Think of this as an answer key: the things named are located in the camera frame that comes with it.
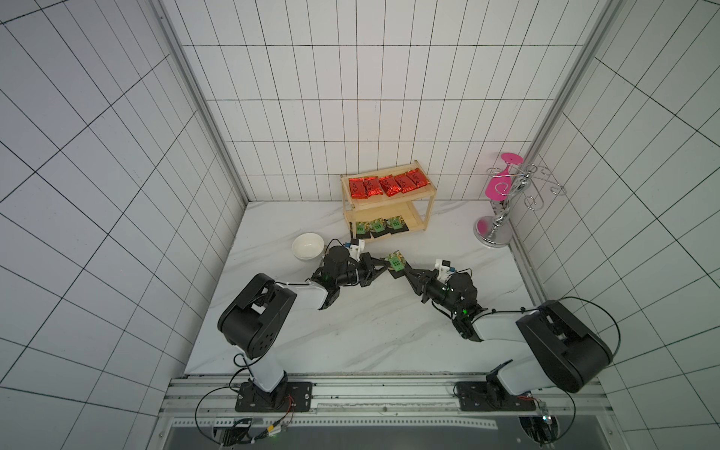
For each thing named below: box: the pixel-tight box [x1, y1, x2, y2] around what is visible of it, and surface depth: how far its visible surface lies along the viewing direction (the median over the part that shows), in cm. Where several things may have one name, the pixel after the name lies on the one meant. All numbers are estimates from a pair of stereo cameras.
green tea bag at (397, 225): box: [387, 215, 409, 235], surface depth 112 cm
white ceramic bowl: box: [291, 232, 326, 261], surface depth 103 cm
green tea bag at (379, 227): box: [369, 217, 390, 239], surface depth 112 cm
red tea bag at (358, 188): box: [348, 178, 369, 199], surface depth 96 cm
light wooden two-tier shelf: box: [340, 159, 437, 241], surface depth 97 cm
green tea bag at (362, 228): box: [356, 221, 371, 236], surface depth 112 cm
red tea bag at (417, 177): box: [405, 167, 431, 189], surface depth 98 cm
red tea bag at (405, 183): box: [393, 173, 419, 194], surface depth 97 cm
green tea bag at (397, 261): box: [387, 249, 406, 272], surface depth 87 cm
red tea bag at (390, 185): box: [378, 174, 402, 197], surface depth 96 cm
